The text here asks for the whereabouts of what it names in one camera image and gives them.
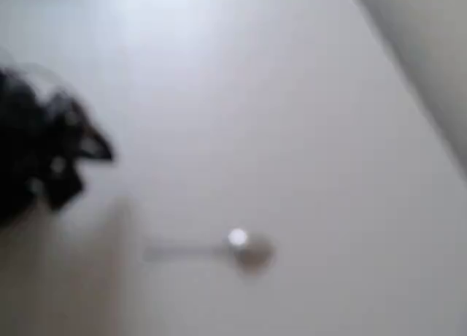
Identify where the silver metal spoon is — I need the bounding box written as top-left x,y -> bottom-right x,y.
141,226 -> 277,277

